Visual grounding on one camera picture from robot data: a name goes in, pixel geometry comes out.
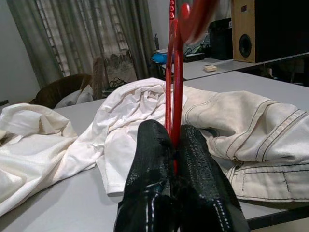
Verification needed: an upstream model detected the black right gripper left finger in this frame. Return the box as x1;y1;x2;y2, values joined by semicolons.
113;119;176;232

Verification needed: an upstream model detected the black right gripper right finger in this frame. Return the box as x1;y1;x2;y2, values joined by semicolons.
171;124;251;232

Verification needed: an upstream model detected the white cartoon print t-shirt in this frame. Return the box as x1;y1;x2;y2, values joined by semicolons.
0;78;191;215

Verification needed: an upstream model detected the red plastic hanger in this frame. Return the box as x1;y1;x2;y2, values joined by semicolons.
165;0;214;174

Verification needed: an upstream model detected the cream stitched garment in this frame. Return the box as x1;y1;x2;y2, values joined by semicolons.
182;90;309;211

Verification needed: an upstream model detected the white pillow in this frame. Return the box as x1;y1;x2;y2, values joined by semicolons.
54;84;94;109

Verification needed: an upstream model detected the framed landscape picture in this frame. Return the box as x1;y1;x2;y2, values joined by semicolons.
93;52;136;97

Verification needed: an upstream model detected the blue plastic object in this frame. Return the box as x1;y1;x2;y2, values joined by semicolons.
151;49;169;65

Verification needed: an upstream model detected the flat black device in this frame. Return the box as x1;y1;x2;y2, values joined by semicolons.
184;53;206;62

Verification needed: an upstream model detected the brown armchair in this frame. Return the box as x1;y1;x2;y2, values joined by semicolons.
30;73;94;109

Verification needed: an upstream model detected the white crumpled garment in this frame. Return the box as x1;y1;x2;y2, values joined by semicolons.
0;102;79;148

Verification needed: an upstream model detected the black bin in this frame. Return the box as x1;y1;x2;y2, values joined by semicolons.
209;18;234;60

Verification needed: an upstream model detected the grey sheer curtain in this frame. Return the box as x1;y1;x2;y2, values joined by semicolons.
7;0;157;102

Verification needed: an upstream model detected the wooden speaker box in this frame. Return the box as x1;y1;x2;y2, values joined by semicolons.
231;0;309;64

